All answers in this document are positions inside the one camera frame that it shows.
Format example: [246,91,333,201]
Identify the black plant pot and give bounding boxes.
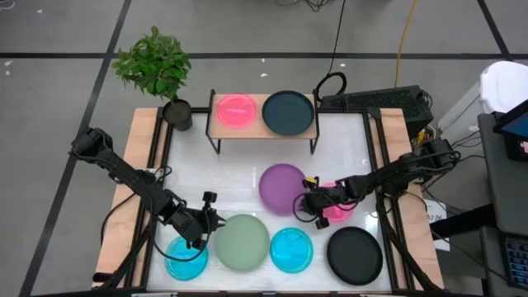
[161,97,194,132]

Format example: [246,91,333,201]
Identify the wooden side board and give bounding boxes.
[379,107,446,290]
[92,107,164,289]

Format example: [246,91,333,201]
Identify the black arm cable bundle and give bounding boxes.
[92,193,166,290]
[373,193,442,294]

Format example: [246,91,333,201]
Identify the grey equipment cart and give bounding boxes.
[477,111,528,297]

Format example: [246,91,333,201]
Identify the yellow cable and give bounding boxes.
[394,0,420,88]

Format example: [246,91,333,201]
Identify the black plate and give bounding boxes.
[326,225,384,286]

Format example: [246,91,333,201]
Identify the green artificial plant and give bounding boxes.
[111,25,193,100]

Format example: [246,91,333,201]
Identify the wooden shelf with black frame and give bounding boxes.
[205,88,321,156]

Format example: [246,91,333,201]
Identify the black hanging cable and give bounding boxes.
[315,0,347,100]

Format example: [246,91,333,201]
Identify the transparent blue plate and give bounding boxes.
[163,235,210,282]
[269,227,314,274]

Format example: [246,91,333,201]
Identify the transparent pink plate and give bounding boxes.
[317,181,360,225]
[216,92,258,128]

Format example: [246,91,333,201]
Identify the purple plate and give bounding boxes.
[262,90,316,136]
[258,163,309,217]

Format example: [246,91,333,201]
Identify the dark tablet screen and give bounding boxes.
[493,98,528,163]

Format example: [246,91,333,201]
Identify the black computer tower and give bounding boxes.
[319,85,435,139]

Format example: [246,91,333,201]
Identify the white bin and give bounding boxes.
[478,60,528,116]

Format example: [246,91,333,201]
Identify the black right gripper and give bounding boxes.
[296,177,351,230]

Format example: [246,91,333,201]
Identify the sage green plate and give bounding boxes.
[214,213,271,273]

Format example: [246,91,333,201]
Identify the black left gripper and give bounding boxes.
[167,192,227,252]

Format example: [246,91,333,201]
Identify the white paper sheet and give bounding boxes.
[424,198,451,252]

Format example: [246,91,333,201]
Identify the backlit black keyboard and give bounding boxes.
[503,235,528,290]

